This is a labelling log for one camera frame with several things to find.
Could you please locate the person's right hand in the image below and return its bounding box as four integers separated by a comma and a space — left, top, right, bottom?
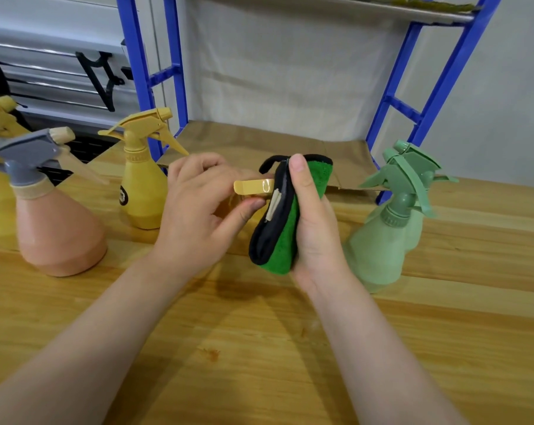
288, 154, 352, 298

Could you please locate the person's left hand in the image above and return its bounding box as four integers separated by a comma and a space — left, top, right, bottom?
153, 152, 275, 280

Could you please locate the green black-trimmed microfibre sponge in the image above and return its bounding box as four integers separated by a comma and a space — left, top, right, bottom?
248, 154, 334, 276

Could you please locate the person's left forearm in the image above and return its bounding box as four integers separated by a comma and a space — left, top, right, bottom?
0, 256, 197, 425

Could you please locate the person's right forearm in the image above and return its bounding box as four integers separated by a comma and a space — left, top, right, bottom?
310, 279, 467, 425

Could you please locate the green spray bottle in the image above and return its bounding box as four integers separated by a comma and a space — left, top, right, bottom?
344, 148, 436, 294
384, 140, 460, 254

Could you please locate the beige fabric backdrop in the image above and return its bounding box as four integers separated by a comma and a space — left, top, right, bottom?
178, 0, 410, 143

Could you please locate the black perforated panel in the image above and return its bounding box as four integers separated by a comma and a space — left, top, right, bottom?
38, 135, 118, 185

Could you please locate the pink spray bottle grey trigger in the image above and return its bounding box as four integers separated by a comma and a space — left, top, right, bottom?
0, 127, 110, 278

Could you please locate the blue metal shelf rack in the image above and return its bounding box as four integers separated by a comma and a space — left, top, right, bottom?
116, 0, 505, 205

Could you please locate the grey shelf board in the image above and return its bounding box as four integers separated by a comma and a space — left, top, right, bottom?
333, 0, 483, 26

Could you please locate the black metal bracket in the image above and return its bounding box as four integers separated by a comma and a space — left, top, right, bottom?
75, 51, 135, 113

